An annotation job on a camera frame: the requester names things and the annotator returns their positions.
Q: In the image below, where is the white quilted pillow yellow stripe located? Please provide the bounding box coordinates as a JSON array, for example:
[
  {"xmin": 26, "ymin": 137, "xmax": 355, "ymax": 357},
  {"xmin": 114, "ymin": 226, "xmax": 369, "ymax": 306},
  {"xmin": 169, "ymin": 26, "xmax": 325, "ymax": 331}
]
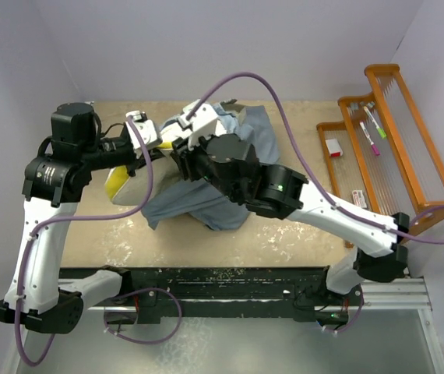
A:
[{"xmin": 104, "ymin": 143, "xmax": 181, "ymax": 206}]

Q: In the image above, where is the patchwork green beige pillowcase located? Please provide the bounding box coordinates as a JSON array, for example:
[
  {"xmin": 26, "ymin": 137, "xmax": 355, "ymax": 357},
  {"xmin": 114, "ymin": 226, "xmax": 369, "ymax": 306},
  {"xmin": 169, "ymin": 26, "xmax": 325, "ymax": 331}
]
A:
[{"xmin": 142, "ymin": 102, "xmax": 280, "ymax": 231}]

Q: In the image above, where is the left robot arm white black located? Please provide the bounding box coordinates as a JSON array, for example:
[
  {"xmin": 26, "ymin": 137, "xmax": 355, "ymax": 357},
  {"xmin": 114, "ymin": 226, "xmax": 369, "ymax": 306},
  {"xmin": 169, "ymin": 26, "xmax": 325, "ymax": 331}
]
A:
[{"xmin": 0, "ymin": 102, "xmax": 161, "ymax": 334}]

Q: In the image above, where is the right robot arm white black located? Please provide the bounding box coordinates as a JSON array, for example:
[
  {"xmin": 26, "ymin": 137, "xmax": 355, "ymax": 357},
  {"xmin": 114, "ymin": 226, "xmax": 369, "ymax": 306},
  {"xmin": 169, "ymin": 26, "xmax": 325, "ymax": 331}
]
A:
[{"xmin": 171, "ymin": 134, "xmax": 408, "ymax": 296}]

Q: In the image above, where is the white red small box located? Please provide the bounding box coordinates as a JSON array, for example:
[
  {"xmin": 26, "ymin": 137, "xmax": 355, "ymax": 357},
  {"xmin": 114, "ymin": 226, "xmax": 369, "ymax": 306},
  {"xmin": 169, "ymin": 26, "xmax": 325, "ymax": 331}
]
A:
[{"xmin": 326, "ymin": 138, "xmax": 343, "ymax": 158}]

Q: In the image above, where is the pink capped marker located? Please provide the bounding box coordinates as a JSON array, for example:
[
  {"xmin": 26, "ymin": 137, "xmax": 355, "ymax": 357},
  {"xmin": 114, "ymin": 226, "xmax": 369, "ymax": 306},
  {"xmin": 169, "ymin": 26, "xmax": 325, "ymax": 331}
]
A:
[{"xmin": 359, "ymin": 121, "xmax": 380, "ymax": 156}]

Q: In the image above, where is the orange wooden tiered rack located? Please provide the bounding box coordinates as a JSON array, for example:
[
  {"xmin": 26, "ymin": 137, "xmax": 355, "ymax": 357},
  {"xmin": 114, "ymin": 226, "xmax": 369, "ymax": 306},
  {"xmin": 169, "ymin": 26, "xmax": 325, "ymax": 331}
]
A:
[{"xmin": 316, "ymin": 64, "xmax": 444, "ymax": 241}]

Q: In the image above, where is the green capped marker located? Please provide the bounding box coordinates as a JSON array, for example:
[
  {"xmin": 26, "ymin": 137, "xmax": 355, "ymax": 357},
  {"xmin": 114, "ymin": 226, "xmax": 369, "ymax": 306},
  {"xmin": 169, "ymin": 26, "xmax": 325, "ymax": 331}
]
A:
[{"xmin": 363, "ymin": 106, "xmax": 387, "ymax": 139}]

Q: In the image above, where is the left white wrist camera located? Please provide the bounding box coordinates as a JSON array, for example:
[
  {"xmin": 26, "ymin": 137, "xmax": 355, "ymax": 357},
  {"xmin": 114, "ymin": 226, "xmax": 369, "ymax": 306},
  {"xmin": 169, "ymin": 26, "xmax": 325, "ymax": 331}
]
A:
[{"xmin": 125, "ymin": 110, "xmax": 162, "ymax": 152}]

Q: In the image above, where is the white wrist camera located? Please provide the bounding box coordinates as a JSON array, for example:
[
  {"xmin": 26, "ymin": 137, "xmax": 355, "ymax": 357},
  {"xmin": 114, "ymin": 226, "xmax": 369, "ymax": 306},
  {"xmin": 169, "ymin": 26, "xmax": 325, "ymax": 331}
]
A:
[
  {"xmin": 125, "ymin": 110, "xmax": 162, "ymax": 152},
  {"xmin": 177, "ymin": 100, "xmax": 227, "ymax": 150}
]

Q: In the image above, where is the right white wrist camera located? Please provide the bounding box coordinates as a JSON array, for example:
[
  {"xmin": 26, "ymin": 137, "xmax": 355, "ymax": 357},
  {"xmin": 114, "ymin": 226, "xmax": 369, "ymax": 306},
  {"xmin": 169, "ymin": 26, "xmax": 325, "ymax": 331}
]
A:
[{"xmin": 177, "ymin": 100, "xmax": 227, "ymax": 150}]

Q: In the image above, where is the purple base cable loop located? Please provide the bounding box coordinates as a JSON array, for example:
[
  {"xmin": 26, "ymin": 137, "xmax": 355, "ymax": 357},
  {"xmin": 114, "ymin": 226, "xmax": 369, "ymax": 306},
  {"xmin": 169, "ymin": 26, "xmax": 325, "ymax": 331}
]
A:
[{"xmin": 103, "ymin": 288, "xmax": 183, "ymax": 346}]

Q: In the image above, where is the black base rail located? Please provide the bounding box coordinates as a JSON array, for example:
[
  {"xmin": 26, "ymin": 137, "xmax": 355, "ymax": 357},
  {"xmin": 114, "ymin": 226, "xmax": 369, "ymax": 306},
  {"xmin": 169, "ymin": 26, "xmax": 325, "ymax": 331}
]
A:
[{"xmin": 97, "ymin": 267, "xmax": 362, "ymax": 325}]

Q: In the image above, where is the aluminium frame rail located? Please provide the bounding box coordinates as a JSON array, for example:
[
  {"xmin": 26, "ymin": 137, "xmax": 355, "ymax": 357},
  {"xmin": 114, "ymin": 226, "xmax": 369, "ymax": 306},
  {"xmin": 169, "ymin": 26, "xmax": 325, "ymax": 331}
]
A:
[{"xmin": 362, "ymin": 278, "xmax": 432, "ymax": 310}]

